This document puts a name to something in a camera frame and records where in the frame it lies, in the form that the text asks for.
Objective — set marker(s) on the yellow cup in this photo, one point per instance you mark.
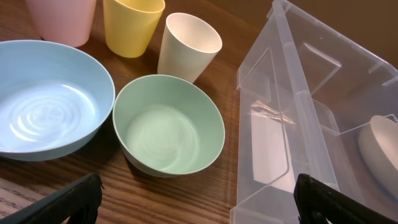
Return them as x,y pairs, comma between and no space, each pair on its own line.
129,25

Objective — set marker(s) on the pink cup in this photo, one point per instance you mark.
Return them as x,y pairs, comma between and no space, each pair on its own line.
64,21

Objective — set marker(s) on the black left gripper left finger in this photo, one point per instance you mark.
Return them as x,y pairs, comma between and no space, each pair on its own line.
76,203

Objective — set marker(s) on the cream large bowl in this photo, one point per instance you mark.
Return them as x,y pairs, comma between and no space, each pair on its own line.
378,147

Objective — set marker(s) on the mint green bowl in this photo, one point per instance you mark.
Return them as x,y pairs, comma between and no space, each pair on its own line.
167,126

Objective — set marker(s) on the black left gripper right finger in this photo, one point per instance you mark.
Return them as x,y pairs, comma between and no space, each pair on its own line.
319,203

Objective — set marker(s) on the light blue bowl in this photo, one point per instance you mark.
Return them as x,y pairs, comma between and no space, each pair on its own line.
54,99

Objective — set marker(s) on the clear plastic storage box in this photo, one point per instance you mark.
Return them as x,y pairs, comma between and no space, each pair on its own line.
306,93

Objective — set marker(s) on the cream white cup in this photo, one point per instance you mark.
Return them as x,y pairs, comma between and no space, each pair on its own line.
188,46

